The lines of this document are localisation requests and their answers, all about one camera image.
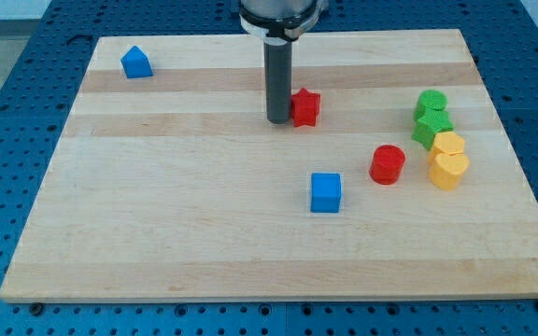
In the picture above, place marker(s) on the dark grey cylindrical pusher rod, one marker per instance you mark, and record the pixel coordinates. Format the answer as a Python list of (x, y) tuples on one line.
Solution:
[(277, 75)]

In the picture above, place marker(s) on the red star block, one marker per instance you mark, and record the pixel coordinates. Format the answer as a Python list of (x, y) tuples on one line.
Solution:
[(305, 108)]

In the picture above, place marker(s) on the green star block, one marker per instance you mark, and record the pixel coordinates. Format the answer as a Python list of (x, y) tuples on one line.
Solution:
[(429, 125)]

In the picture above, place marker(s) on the blue pentagon block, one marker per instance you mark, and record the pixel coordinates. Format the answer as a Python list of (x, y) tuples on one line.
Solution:
[(135, 63)]

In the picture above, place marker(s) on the blue cube block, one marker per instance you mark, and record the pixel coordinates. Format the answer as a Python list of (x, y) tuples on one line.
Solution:
[(326, 193)]

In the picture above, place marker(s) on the red cylinder block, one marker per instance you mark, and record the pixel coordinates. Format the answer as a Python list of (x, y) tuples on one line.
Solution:
[(387, 164)]

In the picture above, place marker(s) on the green cylinder block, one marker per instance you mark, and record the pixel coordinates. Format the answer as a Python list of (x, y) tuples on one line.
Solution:
[(429, 99)]

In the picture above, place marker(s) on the light wooden board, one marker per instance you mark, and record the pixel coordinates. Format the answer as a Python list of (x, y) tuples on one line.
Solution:
[(176, 188)]

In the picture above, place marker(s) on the yellow hexagon block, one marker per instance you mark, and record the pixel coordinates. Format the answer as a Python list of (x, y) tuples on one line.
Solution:
[(448, 143)]

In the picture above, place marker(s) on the yellow heart block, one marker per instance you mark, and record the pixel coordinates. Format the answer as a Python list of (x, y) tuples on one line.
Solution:
[(447, 171)]

